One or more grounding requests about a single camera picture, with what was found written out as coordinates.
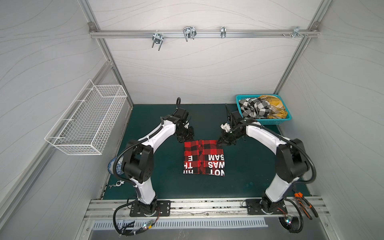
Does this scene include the black mounting plate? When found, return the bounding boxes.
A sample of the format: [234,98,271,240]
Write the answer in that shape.
[246,198,288,215]
[130,200,171,217]

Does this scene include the small metal ring clamp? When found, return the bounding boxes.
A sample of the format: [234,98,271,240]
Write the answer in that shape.
[221,26,227,39]

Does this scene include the white slotted cable duct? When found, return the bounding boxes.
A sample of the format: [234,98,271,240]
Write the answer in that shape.
[92,217,268,231]

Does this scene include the yellow plaid shirt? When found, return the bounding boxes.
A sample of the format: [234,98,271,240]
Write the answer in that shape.
[259,95,288,119]

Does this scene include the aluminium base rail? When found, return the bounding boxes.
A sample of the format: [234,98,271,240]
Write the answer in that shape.
[84,197,331,220]

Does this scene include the metal U-bolt clamp left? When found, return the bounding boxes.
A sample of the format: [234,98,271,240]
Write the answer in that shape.
[152,32,164,51]

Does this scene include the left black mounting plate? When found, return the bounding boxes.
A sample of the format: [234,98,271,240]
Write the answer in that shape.
[130,200,171,217]

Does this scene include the white wire basket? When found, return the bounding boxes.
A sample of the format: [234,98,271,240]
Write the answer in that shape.
[45,80,127,156]

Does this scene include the black white plaid shirt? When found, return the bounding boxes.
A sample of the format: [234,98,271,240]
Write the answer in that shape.
[239,98,272,119]

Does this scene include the metal bracket with bolts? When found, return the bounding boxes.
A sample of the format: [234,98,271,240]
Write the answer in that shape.
[282,27,309,39]

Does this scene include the aluminium cross rail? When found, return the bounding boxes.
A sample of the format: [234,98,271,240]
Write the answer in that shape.
[90,29,321,39]

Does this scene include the orange black pliers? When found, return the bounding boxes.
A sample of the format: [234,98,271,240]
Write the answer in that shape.
[294,192,319,220]

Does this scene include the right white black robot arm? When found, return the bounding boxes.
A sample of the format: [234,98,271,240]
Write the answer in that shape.
[218,110,317,214]

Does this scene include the metal U-bolt clamp middle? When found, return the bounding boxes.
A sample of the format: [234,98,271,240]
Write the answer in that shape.
[183,26,197,42]

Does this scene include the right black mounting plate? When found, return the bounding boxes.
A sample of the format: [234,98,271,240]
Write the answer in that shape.
[246,198,288,215]

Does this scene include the blue white ceramic bowl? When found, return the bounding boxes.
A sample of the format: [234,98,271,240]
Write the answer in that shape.
[108,157,124,176]

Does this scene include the red black plaid shirt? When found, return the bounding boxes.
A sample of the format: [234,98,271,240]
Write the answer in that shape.
[183,140,226,177]

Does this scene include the metal u-bolt clamp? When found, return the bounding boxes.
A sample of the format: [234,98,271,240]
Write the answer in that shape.
[183,26,197,42]
[152,32,164,51]

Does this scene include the small metal clamp piece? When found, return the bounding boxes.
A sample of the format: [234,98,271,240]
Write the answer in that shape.
[109,180,125,189]

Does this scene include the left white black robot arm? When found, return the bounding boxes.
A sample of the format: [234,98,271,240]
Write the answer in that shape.
[109,107,194,208]

